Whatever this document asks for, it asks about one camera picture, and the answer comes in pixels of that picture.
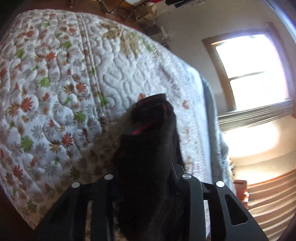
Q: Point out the orange object on floor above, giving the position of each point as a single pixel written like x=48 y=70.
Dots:
x=241 y=188

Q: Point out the window with wooden frame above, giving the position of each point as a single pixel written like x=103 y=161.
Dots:
x=253 y=67

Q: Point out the grey pillow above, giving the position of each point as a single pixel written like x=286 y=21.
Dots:
x=219 y=150

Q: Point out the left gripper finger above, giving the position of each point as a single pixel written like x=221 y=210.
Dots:
x=177 y=171

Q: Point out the black pants with red stripe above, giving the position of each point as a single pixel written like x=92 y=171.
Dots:
x=151 y=204

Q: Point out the floral quilted bedspread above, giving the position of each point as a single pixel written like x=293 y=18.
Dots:
x=67 y=82

